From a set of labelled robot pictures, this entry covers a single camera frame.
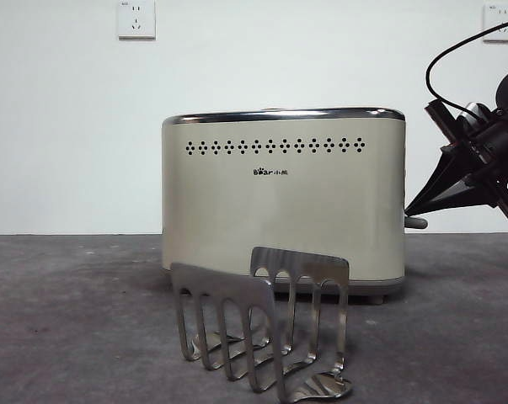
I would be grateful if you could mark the cream toaster with chrome top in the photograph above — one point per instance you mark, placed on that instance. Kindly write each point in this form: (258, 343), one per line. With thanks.
(279, 219)

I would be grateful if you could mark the grey toaster lever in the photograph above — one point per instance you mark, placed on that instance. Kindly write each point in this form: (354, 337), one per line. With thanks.
(417, 222)

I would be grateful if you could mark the stainless steel toast rack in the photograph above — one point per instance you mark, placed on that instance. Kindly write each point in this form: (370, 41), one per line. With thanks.
(220, 282)

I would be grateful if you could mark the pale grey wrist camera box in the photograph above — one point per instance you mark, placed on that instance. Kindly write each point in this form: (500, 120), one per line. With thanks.
(476, 113)

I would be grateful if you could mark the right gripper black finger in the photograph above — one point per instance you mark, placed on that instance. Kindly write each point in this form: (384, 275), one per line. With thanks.
(445, 172)
(460, 194)

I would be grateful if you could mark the white wall socket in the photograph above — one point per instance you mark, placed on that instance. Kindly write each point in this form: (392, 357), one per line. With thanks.
(495, 35)
(137, 21)

